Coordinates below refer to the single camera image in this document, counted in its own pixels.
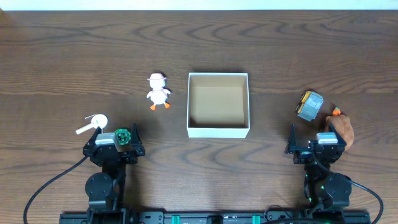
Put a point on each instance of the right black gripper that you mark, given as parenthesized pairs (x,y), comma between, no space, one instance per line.
(304,152)

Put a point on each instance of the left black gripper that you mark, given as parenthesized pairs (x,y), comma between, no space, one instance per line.
(125,154)

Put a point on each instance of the brown plush toy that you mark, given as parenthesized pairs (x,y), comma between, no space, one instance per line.
(342,123)

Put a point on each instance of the grey yellow toy truck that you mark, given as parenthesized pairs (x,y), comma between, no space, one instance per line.
(309,106)

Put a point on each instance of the white duck toy pink hat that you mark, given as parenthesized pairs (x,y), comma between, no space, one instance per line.
(159,94)

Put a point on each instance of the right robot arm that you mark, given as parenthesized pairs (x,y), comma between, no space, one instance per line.
(328,192)

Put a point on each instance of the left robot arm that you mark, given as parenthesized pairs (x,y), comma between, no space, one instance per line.
(105,189)

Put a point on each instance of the green round spinning top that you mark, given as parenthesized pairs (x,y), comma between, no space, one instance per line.
(123,136)

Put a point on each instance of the white wooden pellet drum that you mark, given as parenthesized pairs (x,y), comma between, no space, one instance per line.
(97,121)

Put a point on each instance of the white cardboard box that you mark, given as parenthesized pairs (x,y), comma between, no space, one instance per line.
(218,105)

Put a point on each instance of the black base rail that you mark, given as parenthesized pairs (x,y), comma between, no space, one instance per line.
(272,216)

